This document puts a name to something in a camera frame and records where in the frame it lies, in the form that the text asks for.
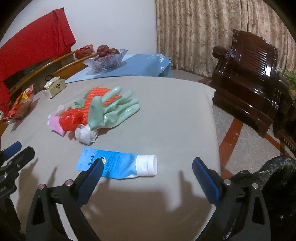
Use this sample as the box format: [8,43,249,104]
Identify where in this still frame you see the pink tissue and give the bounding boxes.
[47,105,66,137]

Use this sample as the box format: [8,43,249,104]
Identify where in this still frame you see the blue hand cream tube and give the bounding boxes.
[76,147,158,180]

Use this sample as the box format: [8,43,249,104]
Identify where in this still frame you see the red mesh ball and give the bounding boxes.
[59,108,83,132]

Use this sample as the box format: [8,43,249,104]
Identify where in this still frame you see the mint green rubber glove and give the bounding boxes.
[88,86,140,130]

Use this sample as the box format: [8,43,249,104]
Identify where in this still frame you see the black lined trash bin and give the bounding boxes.
[227,155,296,241]

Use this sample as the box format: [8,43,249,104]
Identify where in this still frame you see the red snack bag bowl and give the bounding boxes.
[4,84,34,124]

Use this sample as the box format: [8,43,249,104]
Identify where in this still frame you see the beige tissue box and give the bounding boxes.
[44,76,66,99]

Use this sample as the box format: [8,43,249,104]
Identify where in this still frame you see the wooden TV cabinet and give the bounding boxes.
[0,48,117,137]

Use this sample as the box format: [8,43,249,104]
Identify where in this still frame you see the dark wooden side table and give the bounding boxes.
[273,93,296,156]

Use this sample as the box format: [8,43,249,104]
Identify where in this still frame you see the red cloth cover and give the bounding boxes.
[1,8,76,114]

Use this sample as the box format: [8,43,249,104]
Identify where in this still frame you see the glass fruit bowl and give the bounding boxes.
[83,49,128,74]

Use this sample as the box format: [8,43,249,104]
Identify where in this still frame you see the dark wooden armchair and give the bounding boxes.
[210,30,281,137]

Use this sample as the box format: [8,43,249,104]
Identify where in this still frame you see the red apples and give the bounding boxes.
[95,45,120,60]

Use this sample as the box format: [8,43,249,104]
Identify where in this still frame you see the green potted plant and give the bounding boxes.
[276,68,296,92]

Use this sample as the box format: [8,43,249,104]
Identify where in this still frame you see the blue tablecloth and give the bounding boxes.
[66,54,171,83]

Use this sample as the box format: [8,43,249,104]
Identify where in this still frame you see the floral beige curtain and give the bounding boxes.
[156,0,295,77]

